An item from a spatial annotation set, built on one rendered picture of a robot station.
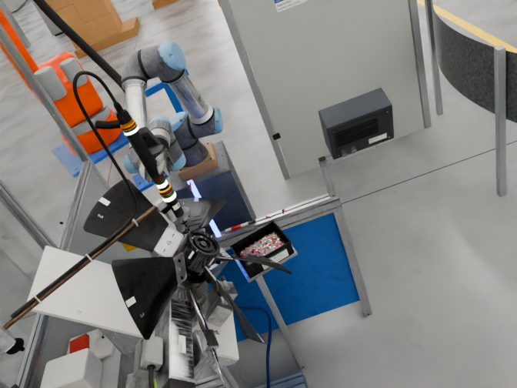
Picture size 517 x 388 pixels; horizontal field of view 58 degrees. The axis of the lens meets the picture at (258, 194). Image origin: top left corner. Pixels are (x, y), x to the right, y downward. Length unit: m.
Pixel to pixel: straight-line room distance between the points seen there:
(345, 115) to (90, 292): 1.09
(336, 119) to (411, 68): 1.84
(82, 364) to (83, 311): 0.33
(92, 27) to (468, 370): 8.41
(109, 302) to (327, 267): 1.15
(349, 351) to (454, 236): 0.94
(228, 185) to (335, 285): 0.75
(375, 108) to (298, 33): 1.50
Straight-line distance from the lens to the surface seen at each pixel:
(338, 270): 2.36
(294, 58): 3.27
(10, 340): 1.43
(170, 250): 1.52
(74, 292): 1.55
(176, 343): 1.41
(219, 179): 2.20
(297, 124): 3.47
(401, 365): 2.49
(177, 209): 1.50
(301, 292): 2.42
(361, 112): 1.82
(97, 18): 9.42
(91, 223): 1.53
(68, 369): 1.83
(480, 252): 2.89
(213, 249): 1.50
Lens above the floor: 2.15
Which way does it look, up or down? 36 degrees down
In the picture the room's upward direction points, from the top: 23 degrees counter-clockwise
